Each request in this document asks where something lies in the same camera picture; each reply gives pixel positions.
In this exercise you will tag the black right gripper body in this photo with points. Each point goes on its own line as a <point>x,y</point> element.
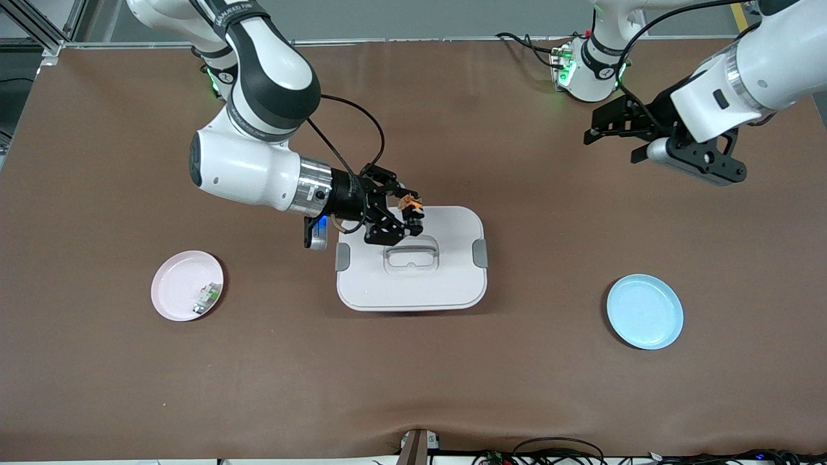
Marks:
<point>347,196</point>

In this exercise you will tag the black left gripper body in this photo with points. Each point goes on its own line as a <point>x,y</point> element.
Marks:
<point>654,111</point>

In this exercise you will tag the orange black push-button switch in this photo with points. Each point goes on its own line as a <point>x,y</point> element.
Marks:
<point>411,204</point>

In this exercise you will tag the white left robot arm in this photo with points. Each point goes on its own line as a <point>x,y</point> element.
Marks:
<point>775,64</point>

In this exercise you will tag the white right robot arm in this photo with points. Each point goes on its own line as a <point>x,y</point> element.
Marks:
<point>245,171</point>

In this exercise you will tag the white lidded storage box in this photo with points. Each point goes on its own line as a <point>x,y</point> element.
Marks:
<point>413,290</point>

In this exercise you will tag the light blue round plate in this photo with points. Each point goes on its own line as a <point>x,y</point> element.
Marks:
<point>646,313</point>

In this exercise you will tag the pink round plate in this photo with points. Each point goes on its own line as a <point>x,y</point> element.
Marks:
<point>177,284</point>

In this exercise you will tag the brown table cover sheet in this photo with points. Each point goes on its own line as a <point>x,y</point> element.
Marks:
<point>258,387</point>

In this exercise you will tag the white green switch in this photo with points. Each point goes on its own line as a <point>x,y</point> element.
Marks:
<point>208,297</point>

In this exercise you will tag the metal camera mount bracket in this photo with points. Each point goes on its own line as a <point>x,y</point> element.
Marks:
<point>413,449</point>

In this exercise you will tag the aluminium frame post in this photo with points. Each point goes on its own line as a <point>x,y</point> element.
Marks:
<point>52,42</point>

